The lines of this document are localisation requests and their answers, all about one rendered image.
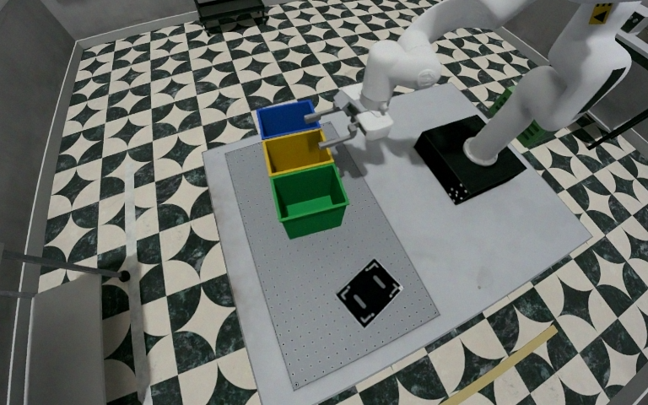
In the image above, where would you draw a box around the green returns bin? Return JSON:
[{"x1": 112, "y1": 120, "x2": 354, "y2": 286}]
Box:
[{"x1": 269, "y1": 163, "x2": 350, "y2": 240}]

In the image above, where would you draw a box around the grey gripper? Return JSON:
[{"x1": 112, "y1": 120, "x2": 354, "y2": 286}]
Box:
[{"x1": 305, "y1": 84, "x2": 394, "y2": 151}]

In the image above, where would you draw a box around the blue general waste bin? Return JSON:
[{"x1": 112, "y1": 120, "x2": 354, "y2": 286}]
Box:
[{"x1": 256, "y1": 100, "x2": 321, "y2": 140}]

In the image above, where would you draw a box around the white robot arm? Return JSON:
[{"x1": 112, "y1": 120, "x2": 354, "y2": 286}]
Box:
[{"x1": 334, "y1": 0, "x2": 645, "y2": 166}]

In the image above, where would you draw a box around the yellow recycle bin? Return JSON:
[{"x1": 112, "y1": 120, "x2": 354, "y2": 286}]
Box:
[{"x1": 262, "y1": 128, "x2": 334, "y2": 177}]

